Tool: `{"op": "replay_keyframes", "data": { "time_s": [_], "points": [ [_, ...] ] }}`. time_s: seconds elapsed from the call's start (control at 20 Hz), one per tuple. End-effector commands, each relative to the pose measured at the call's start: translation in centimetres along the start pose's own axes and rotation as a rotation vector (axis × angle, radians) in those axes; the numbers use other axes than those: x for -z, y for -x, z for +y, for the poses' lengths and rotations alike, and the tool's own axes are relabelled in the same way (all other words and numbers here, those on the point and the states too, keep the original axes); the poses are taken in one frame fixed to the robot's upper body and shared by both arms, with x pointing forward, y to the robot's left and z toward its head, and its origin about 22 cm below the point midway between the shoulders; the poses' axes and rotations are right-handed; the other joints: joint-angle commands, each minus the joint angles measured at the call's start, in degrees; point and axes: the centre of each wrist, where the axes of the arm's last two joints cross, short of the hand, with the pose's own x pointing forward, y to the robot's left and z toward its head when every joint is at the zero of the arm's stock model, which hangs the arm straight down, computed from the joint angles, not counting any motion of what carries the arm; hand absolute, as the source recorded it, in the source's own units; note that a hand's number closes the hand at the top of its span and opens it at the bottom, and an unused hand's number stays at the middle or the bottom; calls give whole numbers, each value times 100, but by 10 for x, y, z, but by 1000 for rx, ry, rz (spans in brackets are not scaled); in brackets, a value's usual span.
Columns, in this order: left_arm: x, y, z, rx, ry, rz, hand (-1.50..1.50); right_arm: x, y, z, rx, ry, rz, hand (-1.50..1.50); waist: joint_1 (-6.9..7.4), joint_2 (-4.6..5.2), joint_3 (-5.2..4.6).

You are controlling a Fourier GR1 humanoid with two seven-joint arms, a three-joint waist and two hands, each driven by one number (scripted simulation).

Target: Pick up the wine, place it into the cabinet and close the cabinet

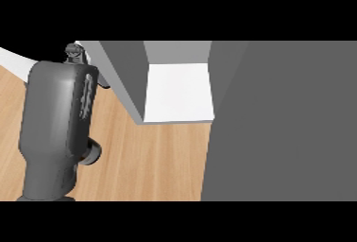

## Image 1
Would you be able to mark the grey cabinet with white inside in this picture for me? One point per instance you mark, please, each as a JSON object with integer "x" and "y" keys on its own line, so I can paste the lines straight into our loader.
{"x": 179, "y": 93}

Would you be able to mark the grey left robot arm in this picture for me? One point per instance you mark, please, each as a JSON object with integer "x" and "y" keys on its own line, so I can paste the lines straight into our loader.
{"x": 54, "y": 126}

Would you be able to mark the large dark grey cabinet door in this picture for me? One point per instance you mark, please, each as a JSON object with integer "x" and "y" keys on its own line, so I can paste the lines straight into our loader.
{"x": 284, "y": 126}

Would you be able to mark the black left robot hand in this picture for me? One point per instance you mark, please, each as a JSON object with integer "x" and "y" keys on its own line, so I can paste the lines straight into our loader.
{"x": 73, "y": 52}

